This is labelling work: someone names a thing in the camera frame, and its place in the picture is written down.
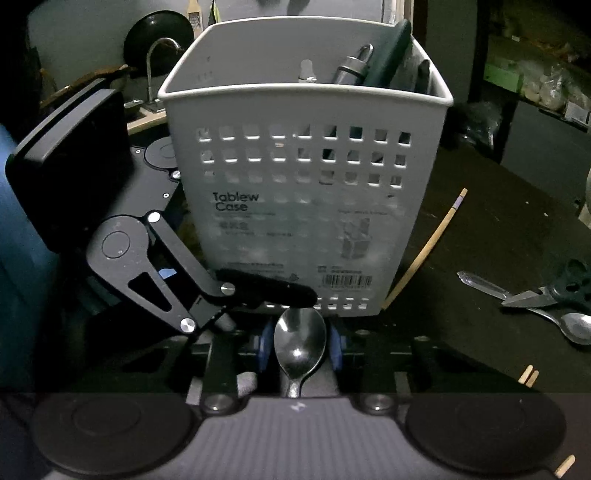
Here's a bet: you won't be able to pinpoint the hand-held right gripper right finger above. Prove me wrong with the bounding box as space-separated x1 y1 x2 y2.
329 323 536 411

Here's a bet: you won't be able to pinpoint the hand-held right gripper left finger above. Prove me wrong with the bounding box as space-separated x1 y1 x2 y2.
60 322 274 411

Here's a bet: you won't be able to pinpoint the grey metal handled utensil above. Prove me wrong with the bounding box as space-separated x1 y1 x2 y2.
334 44 374 86

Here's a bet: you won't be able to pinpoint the person's blue clothing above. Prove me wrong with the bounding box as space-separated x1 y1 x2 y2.
0 124 62 416

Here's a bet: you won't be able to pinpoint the black flat utensil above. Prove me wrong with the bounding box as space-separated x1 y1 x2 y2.
414 60 433 96

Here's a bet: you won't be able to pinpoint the black garbage bag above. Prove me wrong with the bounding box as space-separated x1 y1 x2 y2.
455 102 503 149

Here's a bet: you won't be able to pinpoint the dark green flat utensil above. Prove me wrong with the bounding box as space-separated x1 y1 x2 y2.
364 18 413 89

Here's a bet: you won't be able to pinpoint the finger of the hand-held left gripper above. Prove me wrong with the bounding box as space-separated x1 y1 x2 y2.
121 211 318 336

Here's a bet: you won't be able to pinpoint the white perforated utensil basket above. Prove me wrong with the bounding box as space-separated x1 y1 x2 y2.
158 21 454 319

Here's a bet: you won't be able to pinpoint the dark wooden shelf cabinet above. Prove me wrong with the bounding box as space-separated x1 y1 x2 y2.
471 0 591 125

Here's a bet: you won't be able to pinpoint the dark handled scissors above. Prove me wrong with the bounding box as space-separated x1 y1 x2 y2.
501 259 591 309

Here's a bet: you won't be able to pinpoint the metal spoon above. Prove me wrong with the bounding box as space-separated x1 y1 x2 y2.
457 271 591 347
274 308 328 399

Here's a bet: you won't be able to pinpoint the grey cabinet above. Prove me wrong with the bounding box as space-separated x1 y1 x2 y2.
501 99 591 197

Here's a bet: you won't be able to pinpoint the green box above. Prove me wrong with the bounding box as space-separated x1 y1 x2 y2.
485 62 525 94

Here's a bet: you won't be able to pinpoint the black wok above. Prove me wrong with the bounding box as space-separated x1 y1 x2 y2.
123 11 195 78

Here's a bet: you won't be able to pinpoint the metal faucet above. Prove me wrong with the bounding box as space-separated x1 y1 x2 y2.
146 38 184 112

